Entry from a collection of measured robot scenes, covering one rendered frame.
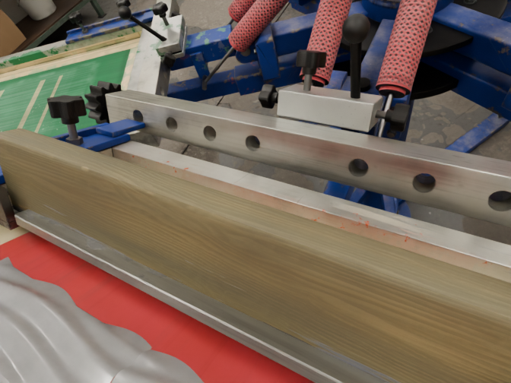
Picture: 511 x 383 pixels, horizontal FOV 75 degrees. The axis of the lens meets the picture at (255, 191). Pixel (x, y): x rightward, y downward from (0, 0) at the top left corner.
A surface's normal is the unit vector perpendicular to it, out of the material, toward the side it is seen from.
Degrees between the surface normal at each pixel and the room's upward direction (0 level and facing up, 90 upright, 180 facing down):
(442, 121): 0
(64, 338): 6
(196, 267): 56
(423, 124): 0
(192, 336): 32
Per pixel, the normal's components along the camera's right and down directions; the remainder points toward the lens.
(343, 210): 0.04, -0.88
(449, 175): -0.49, 0.39
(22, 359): -0.29, -0.59
